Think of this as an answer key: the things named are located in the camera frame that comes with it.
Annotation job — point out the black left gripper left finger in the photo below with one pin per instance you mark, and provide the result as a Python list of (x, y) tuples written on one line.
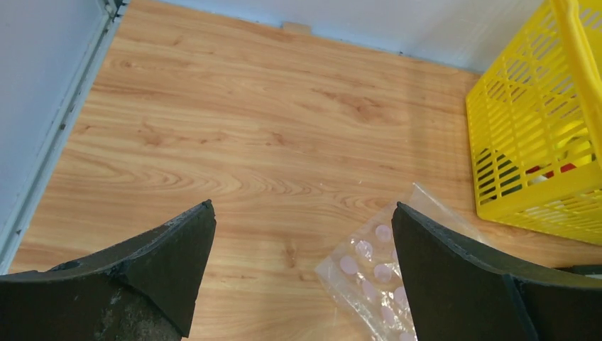
[(143, 288)]

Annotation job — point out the clear zip top bag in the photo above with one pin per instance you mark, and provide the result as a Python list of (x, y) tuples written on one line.
[(363, 273)]

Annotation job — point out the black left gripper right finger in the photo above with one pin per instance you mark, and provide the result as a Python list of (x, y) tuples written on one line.
[(461, 289)]

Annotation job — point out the yellow plastic basket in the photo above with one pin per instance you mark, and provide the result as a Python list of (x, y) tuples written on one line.
[(534, 121)]

